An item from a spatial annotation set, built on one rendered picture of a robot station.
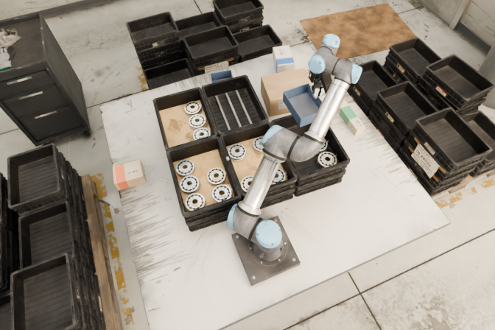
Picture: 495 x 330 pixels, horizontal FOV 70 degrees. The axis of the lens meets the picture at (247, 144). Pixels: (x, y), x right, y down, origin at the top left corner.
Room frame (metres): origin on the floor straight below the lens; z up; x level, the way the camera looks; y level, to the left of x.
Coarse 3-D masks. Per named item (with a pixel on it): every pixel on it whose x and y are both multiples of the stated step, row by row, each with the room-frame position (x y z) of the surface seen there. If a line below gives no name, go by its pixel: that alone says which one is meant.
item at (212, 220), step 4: (224, 212) 0.75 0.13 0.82; (228, 212) 0.76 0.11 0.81; (212, 216) 0.73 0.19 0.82; (216, 216) 0.74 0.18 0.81; (220, 216) 0.75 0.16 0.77; (224, 216) 0.76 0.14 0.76; (200, 220) 0.71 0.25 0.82; (204, 220) 0.72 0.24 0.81; (208, 220) 0.74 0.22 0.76; (212, 220) 0.74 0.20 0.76; (216, 220) 0.75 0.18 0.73; (220, 220) 0.75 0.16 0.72; (224, 220) 0.75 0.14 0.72; (188, 224) 0.70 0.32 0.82; (192, 224) 0.70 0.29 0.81; (196, 224) 0.72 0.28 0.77; (200, 224) 0.72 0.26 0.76; (204, 224) 0.73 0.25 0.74; (208, 224) 0.73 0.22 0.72; (212, 224) 0.73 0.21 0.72; (192, 228) 0.71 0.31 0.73; (196, 228) 0.71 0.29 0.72; (200, 228) 0.71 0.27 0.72
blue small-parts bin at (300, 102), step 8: (296, 88) 1.29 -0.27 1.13; (304, 88) 1.31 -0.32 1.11; (288, 96) 1.28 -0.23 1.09; (296, 96) 1.29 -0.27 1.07; (304, 96) 1.28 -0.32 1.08; (312, 96) 1.26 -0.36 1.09; (288, 104) 1.21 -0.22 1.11; (296, 104) 1.23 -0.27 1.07; (304, 104) 1.23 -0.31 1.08; (312, 104) 1.23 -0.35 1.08; (320, 104) 1.19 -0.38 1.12; (296, 112) 1.13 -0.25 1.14; (304, 112) 1.18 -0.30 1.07; (312, 112) 1.17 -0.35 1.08; (296, 120) 1.12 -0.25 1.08; (304, 120) 1.09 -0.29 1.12; (312, 120) 1.11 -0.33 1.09
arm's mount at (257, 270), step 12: (276, 216) 0.74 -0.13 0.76; (240, 240) 0.63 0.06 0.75; (288, 240) 0.61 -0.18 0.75; (240, 252) 0.57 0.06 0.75; (252, 252) 0.56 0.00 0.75; (288, 252) 0.56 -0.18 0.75; (252, 264) 0.50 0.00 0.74; (264, 264) 0.50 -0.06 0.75; (276, 264) 0.50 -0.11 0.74; (288, 264) 0.50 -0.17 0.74; (252, 276) 0.45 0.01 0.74; (264, 276) 0.45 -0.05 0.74
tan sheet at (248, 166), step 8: (232, 144) 1.16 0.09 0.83; (248, 144) 1.16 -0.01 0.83; (248, 152) 1.10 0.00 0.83; (248, 160) 1.05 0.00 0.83; (256, 160) 1.05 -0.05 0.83; (240, 168) 1.00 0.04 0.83; (248, 168) 1.00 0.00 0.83; (256, 168) 1.00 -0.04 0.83; (280, 168) 0.99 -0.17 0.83; (240, 176) 0.95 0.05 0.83; (240, 184) 0.90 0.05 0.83
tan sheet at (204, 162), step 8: (208, 152) 1.11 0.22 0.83; (216, 152) 1.11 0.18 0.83; (192, 160) 1.07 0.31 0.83; (200, 160) 1.07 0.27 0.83; (208, 160) 1.07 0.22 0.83; (216, 160) 1.06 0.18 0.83; (200, 168) 1.02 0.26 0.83; (208, 168) 1.01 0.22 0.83; (224, 168) 1.01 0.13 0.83; (200, 176) 0.96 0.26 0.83; (216, 176) 0.96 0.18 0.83; (200, 184) 0.91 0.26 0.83; (208, 184) 0.91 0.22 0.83; (224, 184) 0.91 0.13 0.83; (200, 192) 0.87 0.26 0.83; (208, 192) 0.86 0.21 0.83; (232, 192) 0.86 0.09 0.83; (184, 200) 0.82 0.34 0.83; (208, 200) 0.82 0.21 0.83
